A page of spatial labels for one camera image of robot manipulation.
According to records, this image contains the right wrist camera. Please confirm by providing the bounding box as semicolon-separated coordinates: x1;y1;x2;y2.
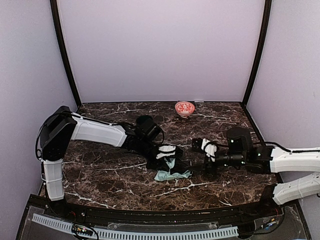
191;138;219;162

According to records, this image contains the white slotted cable duct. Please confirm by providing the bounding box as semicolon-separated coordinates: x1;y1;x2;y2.
31;213;239;240

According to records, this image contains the black corner post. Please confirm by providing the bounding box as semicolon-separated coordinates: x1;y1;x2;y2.
49;0;82;108
241;0;273;107

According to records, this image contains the mint green folding umbrella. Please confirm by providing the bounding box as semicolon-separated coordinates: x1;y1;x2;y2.
154;157;193;182

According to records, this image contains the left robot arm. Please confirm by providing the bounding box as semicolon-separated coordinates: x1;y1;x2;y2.
35;105;183;202

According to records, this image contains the dark green mug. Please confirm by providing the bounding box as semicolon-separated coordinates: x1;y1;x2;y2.
135;115;153;126

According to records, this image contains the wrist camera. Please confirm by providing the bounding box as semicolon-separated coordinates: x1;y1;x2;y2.
191;138;219;162
156;145;177;159

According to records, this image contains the black front rail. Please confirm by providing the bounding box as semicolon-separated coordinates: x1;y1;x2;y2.
27;194;287;226

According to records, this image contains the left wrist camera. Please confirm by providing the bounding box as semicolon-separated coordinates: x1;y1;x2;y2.
156;145;177;159

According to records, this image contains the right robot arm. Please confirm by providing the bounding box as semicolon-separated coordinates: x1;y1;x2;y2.
191;127;320;206

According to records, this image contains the black corner post left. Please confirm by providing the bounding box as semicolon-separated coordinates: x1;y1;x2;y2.
49;0;82;108

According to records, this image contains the red patterned white bowl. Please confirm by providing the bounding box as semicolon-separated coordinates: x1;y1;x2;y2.
174;101;196;118

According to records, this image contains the black corner post right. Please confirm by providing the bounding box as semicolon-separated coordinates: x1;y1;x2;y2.
241;0;273;107

